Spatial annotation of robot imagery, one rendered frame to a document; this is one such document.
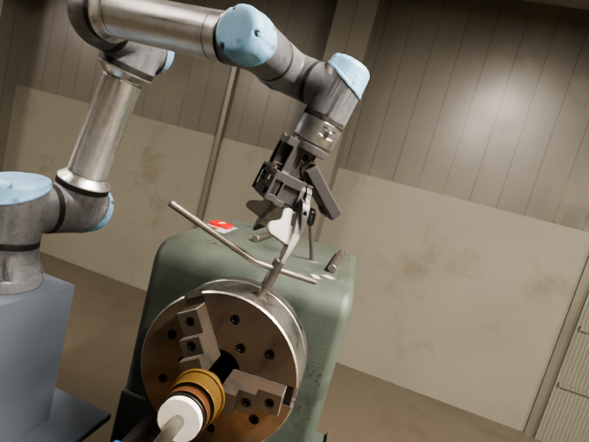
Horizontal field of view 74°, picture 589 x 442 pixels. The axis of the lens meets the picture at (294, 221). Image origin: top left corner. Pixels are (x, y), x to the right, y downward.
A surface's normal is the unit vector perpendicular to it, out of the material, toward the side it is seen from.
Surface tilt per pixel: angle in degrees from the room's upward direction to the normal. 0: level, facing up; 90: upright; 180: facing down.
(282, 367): 90
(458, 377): 90
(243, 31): 90
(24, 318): 90
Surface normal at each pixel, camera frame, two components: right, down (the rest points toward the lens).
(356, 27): -0.25, 0.06
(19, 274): 0.88, -0.02
